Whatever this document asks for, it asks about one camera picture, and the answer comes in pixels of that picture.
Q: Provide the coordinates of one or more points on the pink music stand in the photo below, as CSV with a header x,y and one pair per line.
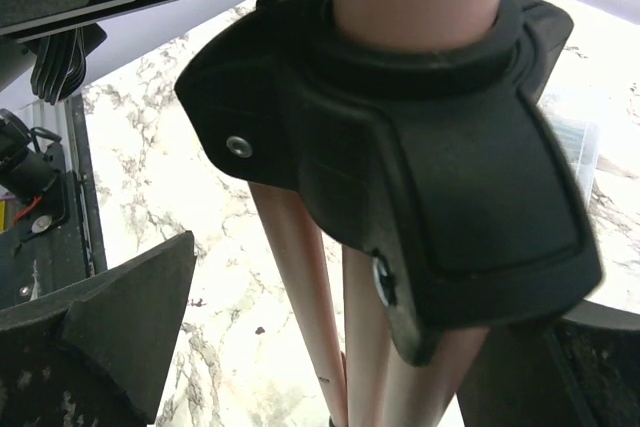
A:
x,y
413,194

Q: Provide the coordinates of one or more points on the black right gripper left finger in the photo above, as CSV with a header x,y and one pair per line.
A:
x,y
97,352

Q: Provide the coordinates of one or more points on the clear plastic organizer box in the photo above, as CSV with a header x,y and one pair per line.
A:
x,y
578,135

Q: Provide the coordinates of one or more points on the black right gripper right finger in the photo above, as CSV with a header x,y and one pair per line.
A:
x,y
583,370

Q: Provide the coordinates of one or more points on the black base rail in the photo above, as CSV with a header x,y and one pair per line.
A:
x,y
51,234

